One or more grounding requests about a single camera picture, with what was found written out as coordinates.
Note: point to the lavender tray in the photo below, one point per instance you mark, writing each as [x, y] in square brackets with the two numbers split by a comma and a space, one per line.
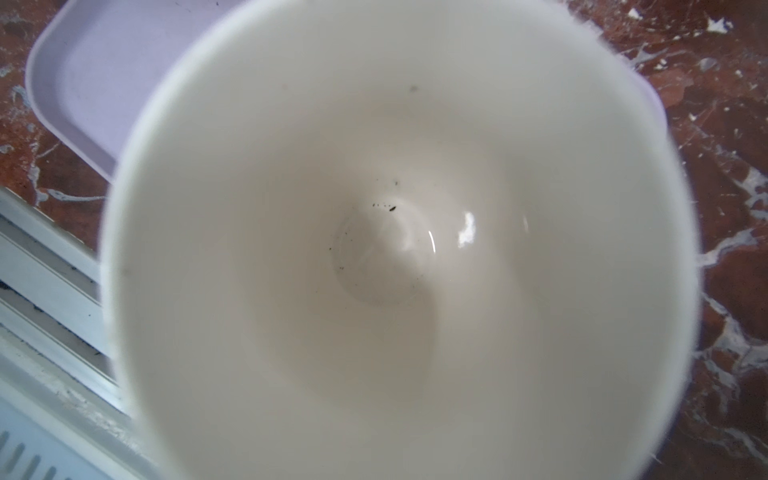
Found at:
[108, 78]

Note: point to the white mug blue outside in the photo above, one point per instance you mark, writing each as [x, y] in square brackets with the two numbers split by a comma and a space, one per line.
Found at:
[400, 240]

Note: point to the aluminium mounting rail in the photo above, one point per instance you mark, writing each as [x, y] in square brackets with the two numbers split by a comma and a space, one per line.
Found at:
[62, 414]

